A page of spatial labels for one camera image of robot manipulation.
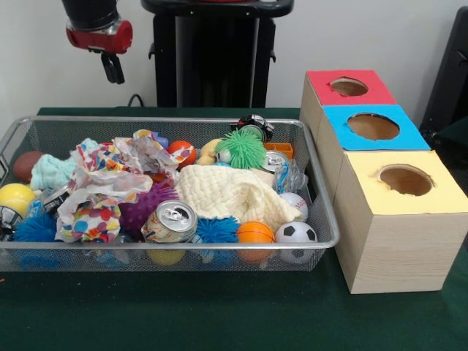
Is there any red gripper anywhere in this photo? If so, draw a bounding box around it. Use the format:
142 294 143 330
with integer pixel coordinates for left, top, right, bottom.
66 20 134 85

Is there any colourful patterned cloth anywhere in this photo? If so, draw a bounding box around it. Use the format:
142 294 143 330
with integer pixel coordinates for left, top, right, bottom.
55 129 180 245

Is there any light teal knitted cloth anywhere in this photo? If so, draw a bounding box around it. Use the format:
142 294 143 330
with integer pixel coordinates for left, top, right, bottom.
30 155 78 193

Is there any yellow plush toy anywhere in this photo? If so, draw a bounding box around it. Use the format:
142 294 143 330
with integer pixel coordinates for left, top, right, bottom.
197 139 224 167

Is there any dark red ball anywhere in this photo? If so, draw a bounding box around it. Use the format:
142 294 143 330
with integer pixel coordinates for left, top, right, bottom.
12 151 46 184

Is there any purple spiky ball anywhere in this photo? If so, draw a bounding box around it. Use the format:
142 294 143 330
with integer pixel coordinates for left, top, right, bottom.
118 181 176 236

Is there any green fuzzy toy with eyes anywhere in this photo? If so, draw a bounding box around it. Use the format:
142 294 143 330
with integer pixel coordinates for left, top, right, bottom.
214 129 268 171

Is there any clear mesh bin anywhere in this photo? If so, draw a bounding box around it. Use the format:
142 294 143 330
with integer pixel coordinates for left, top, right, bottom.
0 116 340 273

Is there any wooden box with three holes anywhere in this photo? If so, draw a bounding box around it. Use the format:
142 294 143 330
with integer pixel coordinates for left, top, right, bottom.
300 69 468 294

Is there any small red ball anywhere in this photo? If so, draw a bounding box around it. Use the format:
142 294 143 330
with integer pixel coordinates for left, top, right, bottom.
167 140 198 169

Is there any black silver drink can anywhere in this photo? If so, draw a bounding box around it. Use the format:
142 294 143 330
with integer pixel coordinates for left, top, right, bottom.
41 186 69 217

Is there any yellow ball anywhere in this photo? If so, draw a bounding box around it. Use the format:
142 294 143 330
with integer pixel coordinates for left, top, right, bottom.
0 183 36 218

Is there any crushed silver can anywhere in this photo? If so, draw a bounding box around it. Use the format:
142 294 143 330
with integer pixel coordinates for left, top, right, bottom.
141 201 198 245

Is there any cream knitted cloth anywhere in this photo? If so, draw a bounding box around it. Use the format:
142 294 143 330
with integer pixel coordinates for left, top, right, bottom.
174 164 303 227

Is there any blue spiky ball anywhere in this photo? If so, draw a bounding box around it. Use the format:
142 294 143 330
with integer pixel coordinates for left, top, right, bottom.
11 212 58 245

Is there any crushed black drink can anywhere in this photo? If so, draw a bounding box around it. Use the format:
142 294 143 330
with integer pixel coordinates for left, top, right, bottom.
0 207 23 242

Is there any orange toy block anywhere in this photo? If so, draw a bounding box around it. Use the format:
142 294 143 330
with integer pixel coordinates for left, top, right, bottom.
265 142 295 159

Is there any small orange basketball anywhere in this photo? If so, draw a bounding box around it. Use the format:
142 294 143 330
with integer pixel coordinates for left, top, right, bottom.
235 222 276 263

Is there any small soccer ball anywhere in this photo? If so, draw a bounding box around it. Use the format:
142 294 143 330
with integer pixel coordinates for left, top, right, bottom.
275 221 318 264

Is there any black chair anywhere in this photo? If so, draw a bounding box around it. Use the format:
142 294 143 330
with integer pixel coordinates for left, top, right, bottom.
420 6 468 147

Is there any black cable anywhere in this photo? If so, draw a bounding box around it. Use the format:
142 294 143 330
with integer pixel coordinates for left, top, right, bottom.
128 93 156 108

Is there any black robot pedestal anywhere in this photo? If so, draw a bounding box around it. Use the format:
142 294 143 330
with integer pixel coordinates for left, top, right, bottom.
141 0 297 109

